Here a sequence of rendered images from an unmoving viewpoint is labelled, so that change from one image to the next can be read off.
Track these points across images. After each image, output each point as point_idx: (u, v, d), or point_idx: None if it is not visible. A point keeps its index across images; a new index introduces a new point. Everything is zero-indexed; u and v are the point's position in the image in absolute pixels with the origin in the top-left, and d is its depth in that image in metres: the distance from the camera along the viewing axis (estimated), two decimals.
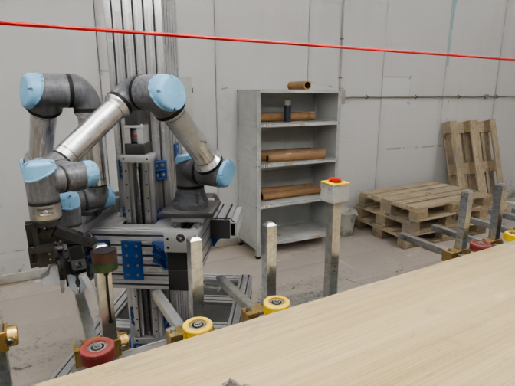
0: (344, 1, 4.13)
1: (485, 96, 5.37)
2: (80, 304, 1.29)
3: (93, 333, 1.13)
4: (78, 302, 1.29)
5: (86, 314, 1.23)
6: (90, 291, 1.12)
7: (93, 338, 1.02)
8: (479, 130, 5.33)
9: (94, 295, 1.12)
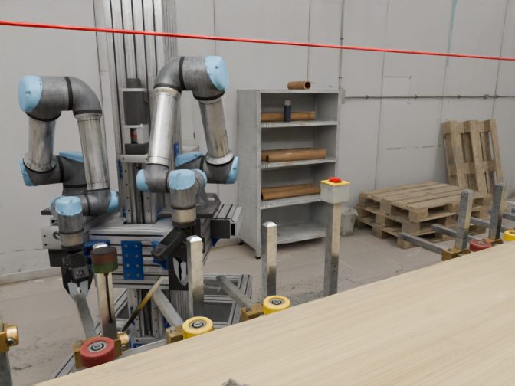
0: (344, 1, 4.13)
1: (485, 96, 5.37)
2: (80, 304, 1.29)
3: (93, 333, 1.13)
4: (78, 302, 1.29)
5: (86, 314, 1.23)
6: (151, 289, 1.20)
7: (93, 338, 1.02)
8: (479, 130, 5.33)
9: (149, 295, 1.20)
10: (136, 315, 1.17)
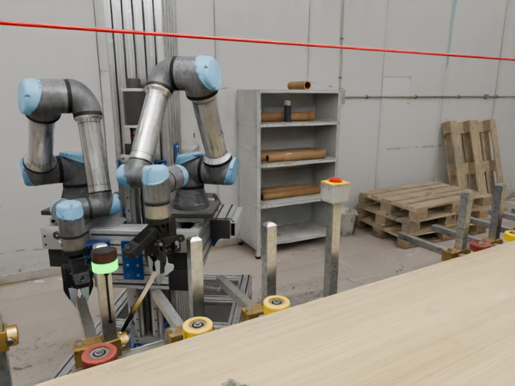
0: (344, 1, 4.13)
1: (485, 96, 5.37)
2: (81, 309, 1.26)
3: None
4: (80, 307, 1.27)
5: (88, 318, 1.20)
6: (145, 286, 1.19)
7: (94, 345, 1.00)
8: (479, 130, 5.33)
9: (144, 291, 1.19)
10: (133, 313, 1.17)
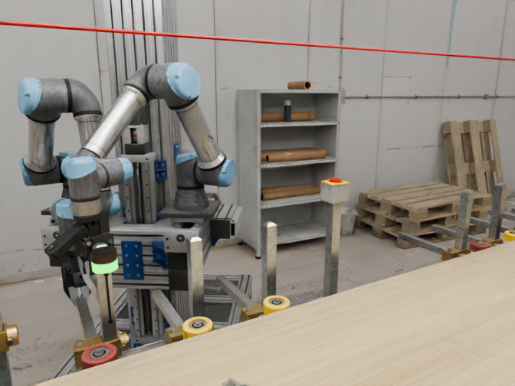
0: (344, 1, 4.13)
1: (485, 96, 5.37)
2: (81, 309, 1.26)
3: None
4: (80, 307, 1.27)
5: (88, 318, 1.20)
6: (91, 291, 1.11)
7: (94, 345, 1.00)
8: (479, 130, 5.33)
9: (95, 295, 1.12)
10: None
